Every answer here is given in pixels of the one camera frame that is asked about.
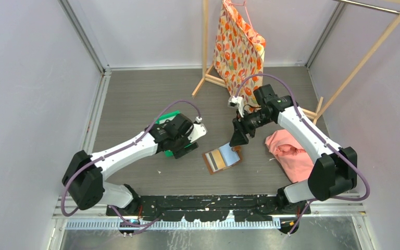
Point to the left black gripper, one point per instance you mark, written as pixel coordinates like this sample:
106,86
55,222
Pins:
178,151

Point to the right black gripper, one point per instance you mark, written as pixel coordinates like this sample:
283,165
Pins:
239,137

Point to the green plastic bin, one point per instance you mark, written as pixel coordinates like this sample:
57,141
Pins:
168,127

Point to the gold credit card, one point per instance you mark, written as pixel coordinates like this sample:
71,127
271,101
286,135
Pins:
216,160

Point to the brown leather card holder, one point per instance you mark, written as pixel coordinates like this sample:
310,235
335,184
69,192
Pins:
231,155

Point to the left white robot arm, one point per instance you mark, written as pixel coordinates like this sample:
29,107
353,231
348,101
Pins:
85,179

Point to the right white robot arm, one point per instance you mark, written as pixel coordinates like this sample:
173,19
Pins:
334,167

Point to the pink cloth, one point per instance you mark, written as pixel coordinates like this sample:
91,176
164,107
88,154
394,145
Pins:
292,157

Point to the wooden clothes rack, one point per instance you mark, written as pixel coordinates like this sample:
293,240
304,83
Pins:
318,63

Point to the floral fabric bag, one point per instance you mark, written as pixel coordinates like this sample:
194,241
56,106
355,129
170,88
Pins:
238,53

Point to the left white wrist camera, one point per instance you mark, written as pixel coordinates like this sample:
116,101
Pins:
199,130

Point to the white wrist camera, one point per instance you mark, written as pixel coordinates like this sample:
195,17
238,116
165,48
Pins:
199,130
237,103

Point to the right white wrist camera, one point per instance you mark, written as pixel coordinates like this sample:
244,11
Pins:
237,103

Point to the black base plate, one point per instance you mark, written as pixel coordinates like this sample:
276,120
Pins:
209,208

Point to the aluminium frame rail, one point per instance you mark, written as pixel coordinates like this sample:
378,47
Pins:
102,217

